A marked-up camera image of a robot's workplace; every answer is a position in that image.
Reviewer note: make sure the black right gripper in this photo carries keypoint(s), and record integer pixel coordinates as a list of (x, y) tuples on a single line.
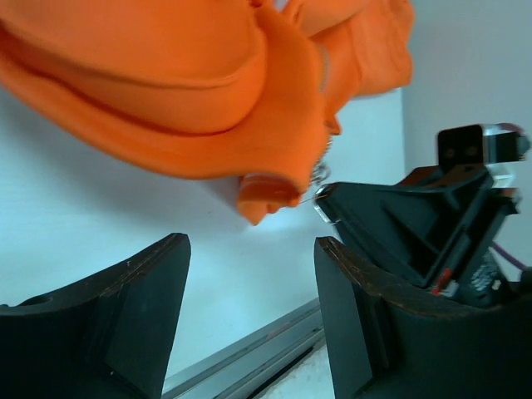
[(434, 229)]

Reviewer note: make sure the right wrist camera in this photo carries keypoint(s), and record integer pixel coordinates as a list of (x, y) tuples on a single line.
[(494, 146)]

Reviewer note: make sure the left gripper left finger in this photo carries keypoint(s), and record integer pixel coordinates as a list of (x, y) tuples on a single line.
[(108, 335)]

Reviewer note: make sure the orange zip jacket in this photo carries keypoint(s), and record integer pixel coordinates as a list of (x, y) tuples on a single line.
[(207, 89)]

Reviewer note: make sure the aluminium table frame rail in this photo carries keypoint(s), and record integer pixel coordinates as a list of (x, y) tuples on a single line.
[(246, 367)]

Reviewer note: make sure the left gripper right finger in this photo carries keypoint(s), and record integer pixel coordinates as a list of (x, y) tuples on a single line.
[(389, 339)]

